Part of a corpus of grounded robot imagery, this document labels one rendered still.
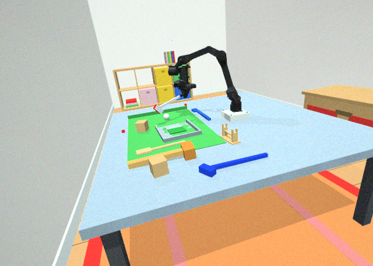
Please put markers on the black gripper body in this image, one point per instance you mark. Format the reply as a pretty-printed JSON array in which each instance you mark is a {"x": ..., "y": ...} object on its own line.
[{"x": 188, "y": 85}]

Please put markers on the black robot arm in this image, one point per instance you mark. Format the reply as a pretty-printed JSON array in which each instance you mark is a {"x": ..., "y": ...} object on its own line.
[{"x": 231, "y": 92}]

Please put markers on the tan cube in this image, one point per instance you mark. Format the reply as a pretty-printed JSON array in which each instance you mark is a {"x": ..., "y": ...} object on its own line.
[
  {"x": 142, "y": 126},
  {"x": 158, "y": 166}
]

